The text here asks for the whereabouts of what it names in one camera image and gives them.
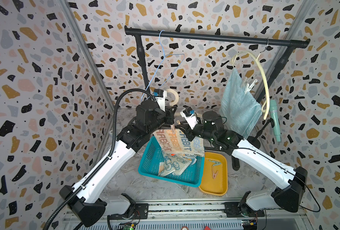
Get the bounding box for beige plastic hanger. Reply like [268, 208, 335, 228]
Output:
[164, 88, 205, 127]

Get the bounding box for beige pink clothespin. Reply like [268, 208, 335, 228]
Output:
[170, 124, 176, 134]

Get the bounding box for cream RABBIT lettered towel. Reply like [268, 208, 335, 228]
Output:
[154, 129, 205, 157]

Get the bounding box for green clothespin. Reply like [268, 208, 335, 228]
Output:
[208, 160, 222, 167]

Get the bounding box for cream towel blue cartoon print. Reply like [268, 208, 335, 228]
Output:
[158, 153, 197, 177]

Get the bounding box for blue wire hanger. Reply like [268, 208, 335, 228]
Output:
[145, 30, 185, 90]

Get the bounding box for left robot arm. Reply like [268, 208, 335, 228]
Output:
[43, 88, 177, 230]

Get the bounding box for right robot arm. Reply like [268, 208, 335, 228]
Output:
[180, 107, 309, 216]

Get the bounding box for cream plastic hanger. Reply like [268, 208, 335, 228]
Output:
[230, 38, 271, 120]

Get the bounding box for light teal towel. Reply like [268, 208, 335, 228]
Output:
[219, 68, 262, 139]

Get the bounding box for yellow plastic tray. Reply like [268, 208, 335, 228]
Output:
[199, 152, 228, 196]

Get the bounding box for teal plastic basket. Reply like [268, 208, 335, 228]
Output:
[138, 137, 204, 187]

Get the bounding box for mint green microphone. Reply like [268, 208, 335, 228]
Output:
[269, 100, 281, 142]

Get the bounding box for black clothes rack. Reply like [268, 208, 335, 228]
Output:
[125, 26, 310, 87]

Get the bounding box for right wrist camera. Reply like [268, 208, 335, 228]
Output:
[180, 106, 198, 129]

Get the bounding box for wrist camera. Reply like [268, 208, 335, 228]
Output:
[153, 89, 167, 111]
[180, 106, 198, 129]

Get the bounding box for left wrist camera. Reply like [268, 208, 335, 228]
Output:
[153, 89, 167, 111]

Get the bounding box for aluminium rail base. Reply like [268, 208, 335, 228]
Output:
[61, 198, 314, 230]

